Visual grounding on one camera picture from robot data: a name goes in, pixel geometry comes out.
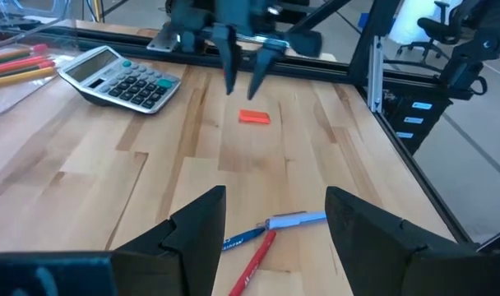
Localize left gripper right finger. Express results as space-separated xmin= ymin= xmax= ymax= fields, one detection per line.
xmin=324 ymin=186 xmax=477 ymax=296

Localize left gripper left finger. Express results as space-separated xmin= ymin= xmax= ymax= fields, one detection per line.
xmin=109 ymin=185 xmax=227 ymax=296

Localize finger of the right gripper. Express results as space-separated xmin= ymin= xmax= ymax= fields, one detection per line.
xmin=211 ymin=23 xmax=243 ymax=96
xmin=246 ymin=40 xmax=289 ymax=102

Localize red marker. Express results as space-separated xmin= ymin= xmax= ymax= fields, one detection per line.
xmin=228 ymin=229 xmax=278 ymax=296

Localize clear purple pen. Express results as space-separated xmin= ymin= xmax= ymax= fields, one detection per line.
xmin=257 ymin=210 xmax=329 ymax=231

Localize orange pencil pink eraser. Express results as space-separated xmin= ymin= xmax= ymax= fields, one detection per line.
xmin=0 ymin=60 xmax=57 ymax=81
xmin=0 ymin=43 xmax=49 ymax=62

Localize yellow pencil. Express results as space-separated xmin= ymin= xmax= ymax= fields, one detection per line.
xmin=0 ymin=66 xmax=57 ymax=90

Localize short green pencil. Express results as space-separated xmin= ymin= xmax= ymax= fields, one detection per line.
xmin=0 ymin=53 xmax=31 ymax=67

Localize grey desk calculator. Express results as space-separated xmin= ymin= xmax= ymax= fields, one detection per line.
xmin=57 ymin=44 xmax=183 ymax=115

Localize white aluminium extrusion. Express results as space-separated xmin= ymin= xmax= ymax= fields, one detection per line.
xmin=366 ymin=35 xmax=385 ymax=113

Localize black box white labels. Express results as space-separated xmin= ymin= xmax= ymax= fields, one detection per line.
xmin=382 ymin=88 xmax=453 ymax=156

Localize black office chair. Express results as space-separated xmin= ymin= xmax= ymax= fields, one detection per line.
xmin=396 ymin=0 xmax=465 ymax=62

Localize clear plastic bin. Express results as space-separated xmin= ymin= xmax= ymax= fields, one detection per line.
xmin=0 ymin=0 xmax=79 ymax=118

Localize grey metal bracket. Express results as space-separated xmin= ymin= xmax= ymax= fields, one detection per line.
xmin=146 ymin=22 xmax=180 ymax=53

